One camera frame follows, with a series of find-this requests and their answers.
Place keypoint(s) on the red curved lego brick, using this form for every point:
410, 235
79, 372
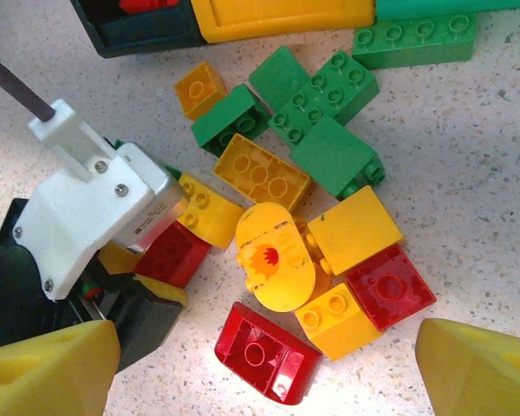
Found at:
264, 359

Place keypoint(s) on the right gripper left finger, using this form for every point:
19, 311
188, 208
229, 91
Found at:
47, 372

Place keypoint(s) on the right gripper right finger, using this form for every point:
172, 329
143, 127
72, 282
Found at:
481, 377

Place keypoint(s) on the small orange-yellow lego brick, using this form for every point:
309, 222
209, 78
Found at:
199, 91

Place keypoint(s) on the black plastic bin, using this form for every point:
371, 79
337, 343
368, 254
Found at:
147, 37

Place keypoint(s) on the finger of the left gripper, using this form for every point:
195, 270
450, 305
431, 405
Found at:
147, 329
115, 260

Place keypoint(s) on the green plastic bin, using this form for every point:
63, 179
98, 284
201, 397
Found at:
437, 8

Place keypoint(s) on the yellow two-by-two lego brick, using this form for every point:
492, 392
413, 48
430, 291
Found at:
355, 229
333, 323

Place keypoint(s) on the yellow rounded flame-print lego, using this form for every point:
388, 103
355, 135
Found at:
277, 268

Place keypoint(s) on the yellow plastic bin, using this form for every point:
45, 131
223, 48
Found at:
286, 21

